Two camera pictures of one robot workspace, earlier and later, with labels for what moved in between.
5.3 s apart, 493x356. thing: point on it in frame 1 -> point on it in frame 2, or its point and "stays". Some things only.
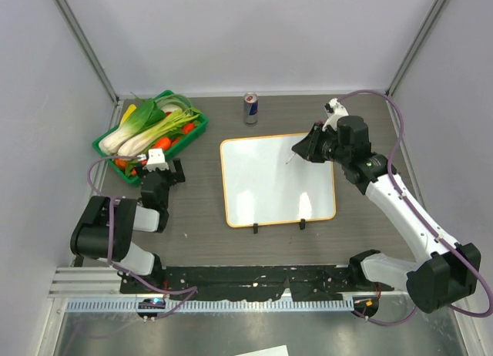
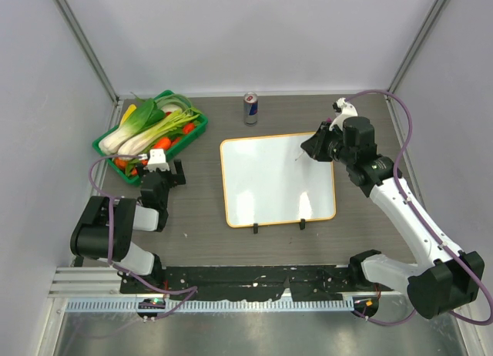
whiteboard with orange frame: x=265 y=182 stays
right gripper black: x=308 y=148 stays
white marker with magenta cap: x=292 y=156 -> x=300 y=153
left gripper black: x=176 y=176 stays
